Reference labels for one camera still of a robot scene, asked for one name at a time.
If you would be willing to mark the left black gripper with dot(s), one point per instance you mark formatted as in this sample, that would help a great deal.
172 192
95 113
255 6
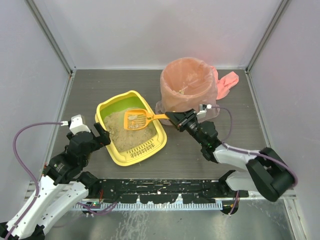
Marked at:
94 139

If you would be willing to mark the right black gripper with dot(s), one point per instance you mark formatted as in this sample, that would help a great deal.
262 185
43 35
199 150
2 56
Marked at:
186 120

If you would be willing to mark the yellow green litter box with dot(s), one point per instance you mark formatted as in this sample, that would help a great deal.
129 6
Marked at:
131 99

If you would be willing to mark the orange litter scoop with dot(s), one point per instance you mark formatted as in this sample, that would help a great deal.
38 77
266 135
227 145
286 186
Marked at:
137 119

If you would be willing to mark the bin with pink bag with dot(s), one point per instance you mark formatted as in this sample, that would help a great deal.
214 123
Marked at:
186 83

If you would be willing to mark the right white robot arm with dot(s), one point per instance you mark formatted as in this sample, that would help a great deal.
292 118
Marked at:
262 170

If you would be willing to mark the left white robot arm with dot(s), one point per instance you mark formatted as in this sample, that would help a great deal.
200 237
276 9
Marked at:
61 186

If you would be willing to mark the beige cat litter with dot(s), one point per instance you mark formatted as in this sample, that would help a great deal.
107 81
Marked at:
123 139

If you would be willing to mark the pink cloth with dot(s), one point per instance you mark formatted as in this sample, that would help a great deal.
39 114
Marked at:
225 83

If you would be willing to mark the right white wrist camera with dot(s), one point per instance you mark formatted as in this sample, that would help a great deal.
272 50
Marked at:
203 110

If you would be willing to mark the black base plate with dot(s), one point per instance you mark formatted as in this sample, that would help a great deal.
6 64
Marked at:
160 191

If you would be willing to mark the white slotted cable duct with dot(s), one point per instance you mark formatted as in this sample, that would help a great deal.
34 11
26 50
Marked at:
176 206

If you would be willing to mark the aluminium frame rail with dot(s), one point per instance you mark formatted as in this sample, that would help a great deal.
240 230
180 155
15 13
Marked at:
175 187

